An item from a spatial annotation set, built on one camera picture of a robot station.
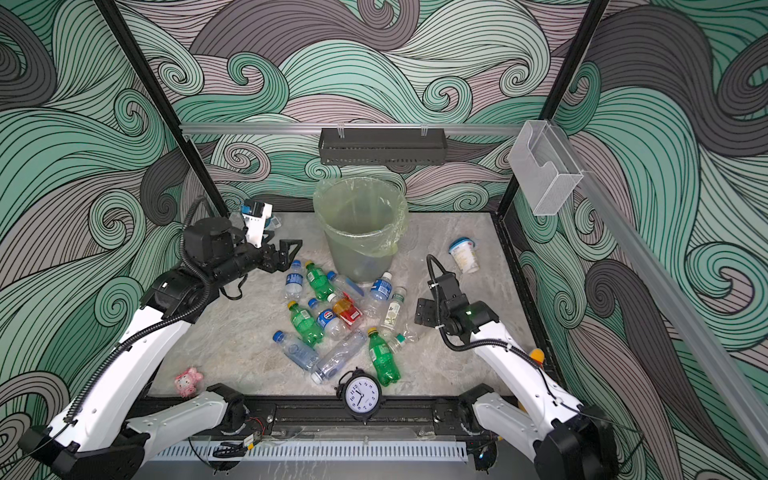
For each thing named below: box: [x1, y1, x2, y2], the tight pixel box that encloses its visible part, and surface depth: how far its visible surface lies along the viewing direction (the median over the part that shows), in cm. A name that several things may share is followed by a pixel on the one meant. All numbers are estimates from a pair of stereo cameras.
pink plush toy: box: [174, 367, 204, 399], surface depth 78 cm
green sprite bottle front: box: [367, 327, 401, 387], surface depth 80 cm
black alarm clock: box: [334, 366, 383, 425], surface depth 76 cm
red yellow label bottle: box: [333, 291, 363, 326], surface depth 90 cm
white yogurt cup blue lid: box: [448, 236, 480, 274], surface depth 102 cm
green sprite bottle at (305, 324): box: [287, 301, 324, 348], surface depth 87 cm
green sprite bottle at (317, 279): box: [306, 263, 337, 303], surface depth 97 cm
